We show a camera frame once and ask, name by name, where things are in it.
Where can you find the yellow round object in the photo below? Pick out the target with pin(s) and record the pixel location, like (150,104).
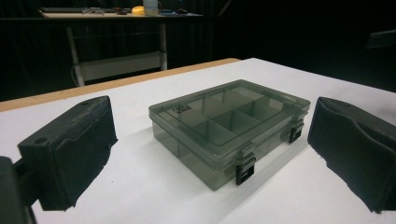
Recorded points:
(138,10)

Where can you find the grey transparent compartment box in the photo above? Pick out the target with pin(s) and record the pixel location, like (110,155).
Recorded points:
(224,124)

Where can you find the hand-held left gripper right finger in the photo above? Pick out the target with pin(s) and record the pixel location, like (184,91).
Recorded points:
(355,149)

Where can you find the wooden desk with metal legs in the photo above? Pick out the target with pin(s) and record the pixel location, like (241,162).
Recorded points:
(118,66)

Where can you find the dark monitor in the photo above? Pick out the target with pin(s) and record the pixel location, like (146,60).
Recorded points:
(382,38)

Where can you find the white plastic container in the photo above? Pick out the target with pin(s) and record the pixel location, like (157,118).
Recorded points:
(151,7)

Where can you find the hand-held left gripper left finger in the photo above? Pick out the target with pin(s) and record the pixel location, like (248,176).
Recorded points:
(74,146)

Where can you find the black keyboard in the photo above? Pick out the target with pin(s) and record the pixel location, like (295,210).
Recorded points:
(60,10)

